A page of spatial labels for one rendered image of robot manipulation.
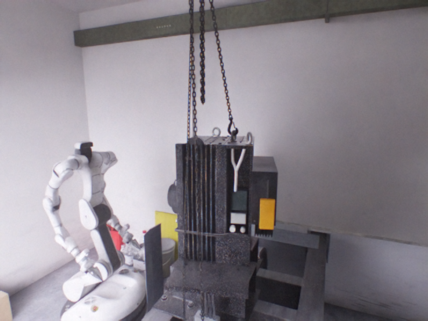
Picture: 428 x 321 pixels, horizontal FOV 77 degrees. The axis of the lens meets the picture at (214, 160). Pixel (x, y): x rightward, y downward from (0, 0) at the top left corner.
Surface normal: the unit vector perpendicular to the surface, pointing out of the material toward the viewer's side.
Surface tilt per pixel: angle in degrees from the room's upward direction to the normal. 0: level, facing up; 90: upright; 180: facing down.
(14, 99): 90
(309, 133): 90
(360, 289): 90
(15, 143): 90
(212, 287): 0
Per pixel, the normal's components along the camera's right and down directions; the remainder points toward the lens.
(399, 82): -0.39, 0.18
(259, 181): -0.16, 0.18
